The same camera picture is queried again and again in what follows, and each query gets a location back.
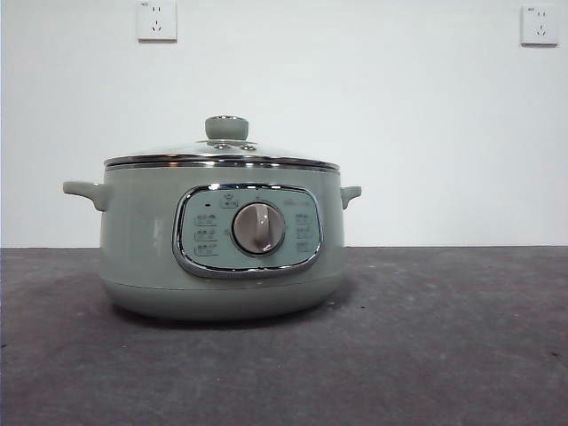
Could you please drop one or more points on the glass lid with green knob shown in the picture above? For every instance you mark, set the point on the glass lid with green knob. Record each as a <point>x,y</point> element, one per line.
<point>226,128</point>

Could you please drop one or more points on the white wall socket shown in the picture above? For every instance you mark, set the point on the white wall socket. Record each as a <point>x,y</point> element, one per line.
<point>156,21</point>
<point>539,26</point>

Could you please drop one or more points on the sage green electric cooking pot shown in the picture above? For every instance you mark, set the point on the sage green electric cooking pot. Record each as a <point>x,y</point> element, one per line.
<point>142,231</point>

